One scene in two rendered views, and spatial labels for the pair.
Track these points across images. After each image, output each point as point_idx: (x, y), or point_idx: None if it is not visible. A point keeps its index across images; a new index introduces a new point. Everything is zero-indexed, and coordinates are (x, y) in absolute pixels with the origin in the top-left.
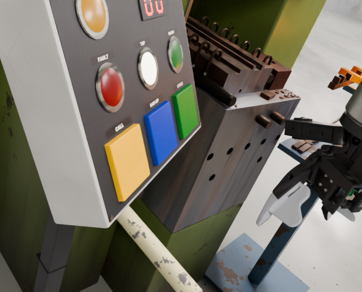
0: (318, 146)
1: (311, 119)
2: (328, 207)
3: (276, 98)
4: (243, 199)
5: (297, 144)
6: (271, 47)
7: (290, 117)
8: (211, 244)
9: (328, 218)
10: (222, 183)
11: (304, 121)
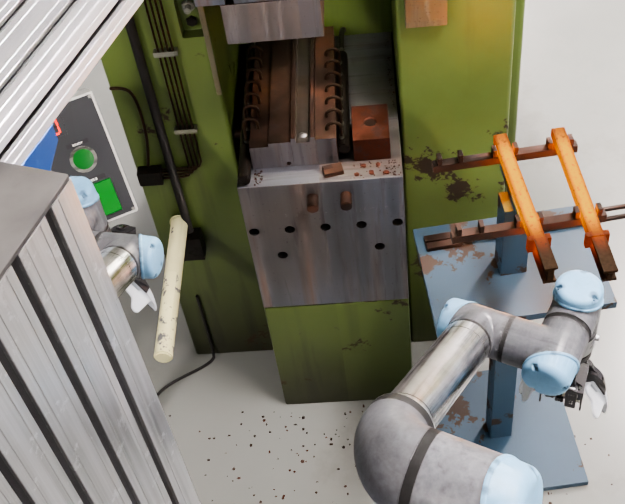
0: (484, 246)
1: (122, 228)
2: None
3: (346, 175)
4: (399, 294)
5: (435, 237)
6: (416, 91)
7: (402, 199)
8: (378, 345)
9: (154, 309)
10: (313, 264)
11: (113, 229)
